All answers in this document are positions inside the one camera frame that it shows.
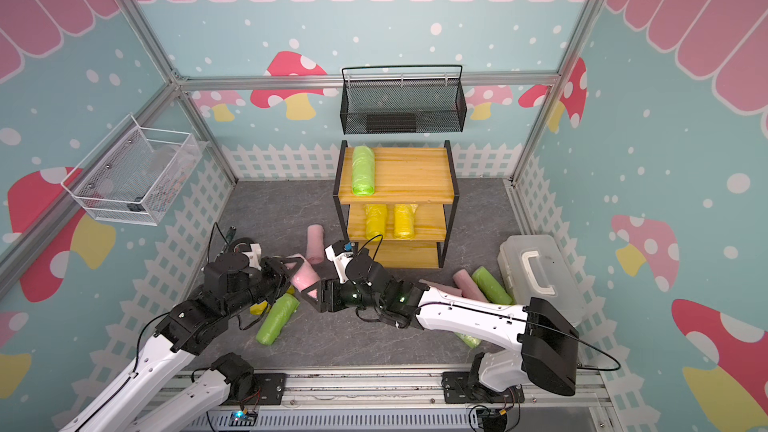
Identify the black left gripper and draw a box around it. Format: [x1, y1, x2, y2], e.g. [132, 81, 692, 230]
[226, 256, 305, 318]

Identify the pink trash bag roll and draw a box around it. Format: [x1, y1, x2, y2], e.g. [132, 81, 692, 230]
[289, 254, 320, 291]
[453, 269, 488, 303]
[419, 279, 463, 297]
[305, 224, 326, 265]

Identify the green trash bag roll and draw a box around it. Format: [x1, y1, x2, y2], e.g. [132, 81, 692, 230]
[256, 293, 299, 345]
[351, 146, 376, 197]
[471, 266, 515, 305]

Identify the yellow trash bag roll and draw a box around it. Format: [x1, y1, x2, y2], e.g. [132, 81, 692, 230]
[249, 301, 270, 316]
[364, 204, 388, 240]
[393, 204, 418, 240]

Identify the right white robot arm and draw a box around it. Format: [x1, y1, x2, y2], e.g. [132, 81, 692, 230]
[287, 252, 579, 396]

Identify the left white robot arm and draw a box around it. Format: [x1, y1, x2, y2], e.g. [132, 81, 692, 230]
[62, 252, 306, 431]

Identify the green trash bag roll floor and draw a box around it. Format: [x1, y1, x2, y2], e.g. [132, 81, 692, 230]
[456, 333, 482, 349]

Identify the black tape roll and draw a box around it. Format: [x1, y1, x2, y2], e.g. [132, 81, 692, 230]
[230, 237, 255, 254]

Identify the green circuit board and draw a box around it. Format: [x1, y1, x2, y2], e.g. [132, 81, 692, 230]
[227, 410, 258, 427]

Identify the translucent plastic storage box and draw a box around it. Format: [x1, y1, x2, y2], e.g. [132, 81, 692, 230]
[497, 235, 587, 327]

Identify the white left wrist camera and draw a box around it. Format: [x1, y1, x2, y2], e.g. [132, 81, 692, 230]
[244, 243, 262, 270]

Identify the green handled ratchet wrench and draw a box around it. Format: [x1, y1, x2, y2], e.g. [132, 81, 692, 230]
[224, 226, 236, 246]

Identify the wooden three-tier shelf black frame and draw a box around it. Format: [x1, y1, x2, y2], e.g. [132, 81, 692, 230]
[333, 141, 460, 270]

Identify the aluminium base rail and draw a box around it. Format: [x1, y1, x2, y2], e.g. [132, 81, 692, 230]
[183, 365, 619, 431]

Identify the white wire mesh basket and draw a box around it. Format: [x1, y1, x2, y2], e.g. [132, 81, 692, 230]
[60, 115, 207, 226]

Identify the black wire mesh basket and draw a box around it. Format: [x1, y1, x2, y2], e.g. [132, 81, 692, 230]
[340, 64, 468, 135]

